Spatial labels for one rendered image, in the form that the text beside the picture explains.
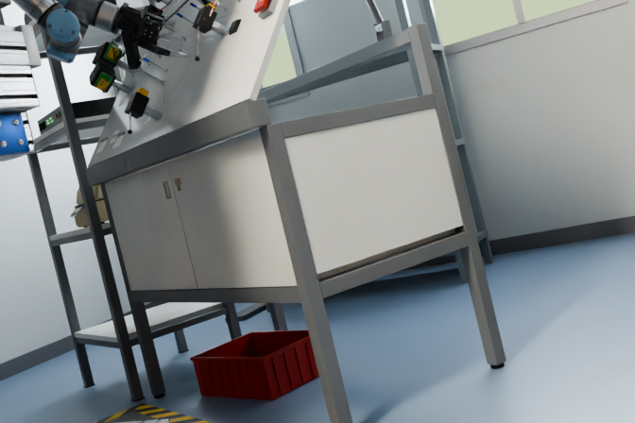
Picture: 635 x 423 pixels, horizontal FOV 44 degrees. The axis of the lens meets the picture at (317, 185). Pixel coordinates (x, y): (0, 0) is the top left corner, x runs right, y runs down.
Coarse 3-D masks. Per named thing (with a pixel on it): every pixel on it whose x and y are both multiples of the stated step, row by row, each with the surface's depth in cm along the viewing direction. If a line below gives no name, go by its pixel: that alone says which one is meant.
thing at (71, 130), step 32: (96, 32) 326; (64, 96) 284; (64, 128) 287; (96, 128) 318; (32, 160) 329; (96, 224) 285; (96, 256) 287; (64, 288) 330; (128, 320) 327; (160, 320) 304; (192, 320) 302; (128, 352) 286
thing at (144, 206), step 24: (168, 168) 235; (120, 192) 269; (144, 192) 253; (168, 192) 240; (120, 216) 273; (144, 216) 257; (168, 216) 241; (120, 240) 278; (144, 240) 261; (168, 240) 245; (144, 264) 265; (168, 264) 249; (192, 264) 235; (144, 288) 269; (168, 288) 253; (192, 288) 238
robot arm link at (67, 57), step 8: (80, 24) 205; (80, 32) 205; (80, 40) 204; (48, 48) 203; (56, 48) 202; (64, 48) 200; (72, 48) 202; (56, 56) 203; (64, 56) 203; (72, 56) 205
